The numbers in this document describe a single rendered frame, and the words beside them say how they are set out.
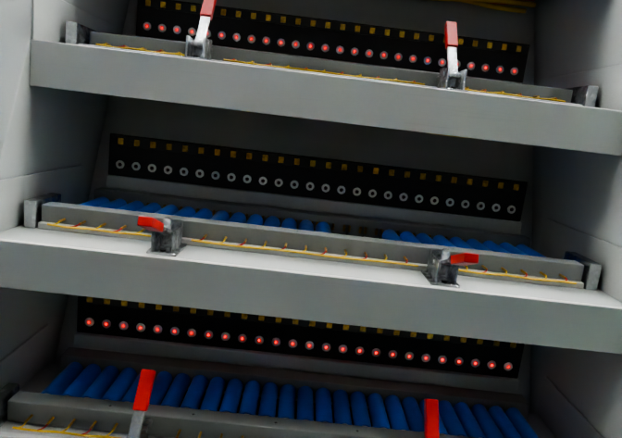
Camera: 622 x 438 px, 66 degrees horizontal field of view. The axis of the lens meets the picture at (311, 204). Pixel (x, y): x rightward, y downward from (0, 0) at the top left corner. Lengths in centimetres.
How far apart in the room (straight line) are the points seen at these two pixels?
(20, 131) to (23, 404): 27
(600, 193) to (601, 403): 22
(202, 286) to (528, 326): 31
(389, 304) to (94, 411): 30
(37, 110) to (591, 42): 63
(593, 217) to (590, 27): 23
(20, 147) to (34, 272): 13
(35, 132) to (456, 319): 46
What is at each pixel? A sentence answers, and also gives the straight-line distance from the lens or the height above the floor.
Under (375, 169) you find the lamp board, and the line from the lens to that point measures 62.
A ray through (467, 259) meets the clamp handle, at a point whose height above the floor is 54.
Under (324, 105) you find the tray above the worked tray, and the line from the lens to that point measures 49.
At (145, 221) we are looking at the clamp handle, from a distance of 41.
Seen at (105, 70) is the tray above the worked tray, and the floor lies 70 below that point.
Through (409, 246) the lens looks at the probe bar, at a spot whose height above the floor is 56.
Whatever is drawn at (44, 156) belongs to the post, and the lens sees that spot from 60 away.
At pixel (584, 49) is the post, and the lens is 70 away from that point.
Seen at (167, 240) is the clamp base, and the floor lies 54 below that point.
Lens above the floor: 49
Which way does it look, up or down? 12 degrees up
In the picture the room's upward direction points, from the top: 6 degrees clockwise
